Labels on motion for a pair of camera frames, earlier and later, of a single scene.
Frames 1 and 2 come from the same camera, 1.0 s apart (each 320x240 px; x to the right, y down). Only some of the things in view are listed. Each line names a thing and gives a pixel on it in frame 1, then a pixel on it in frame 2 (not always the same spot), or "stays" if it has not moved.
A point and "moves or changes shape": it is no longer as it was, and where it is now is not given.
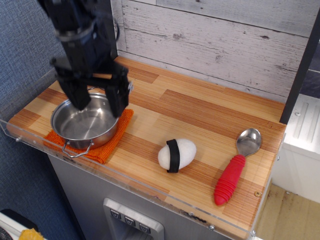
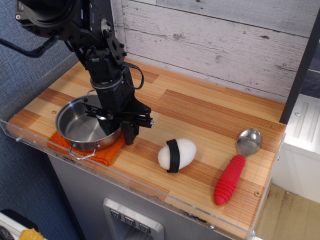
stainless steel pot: (80, 128) moves or changes shape
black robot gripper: (91, 55) → (117, 101)
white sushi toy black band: (176, 155) stays
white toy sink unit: (297, 171) stays
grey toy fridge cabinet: (104, 208) stays
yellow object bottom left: (30, 234) stays
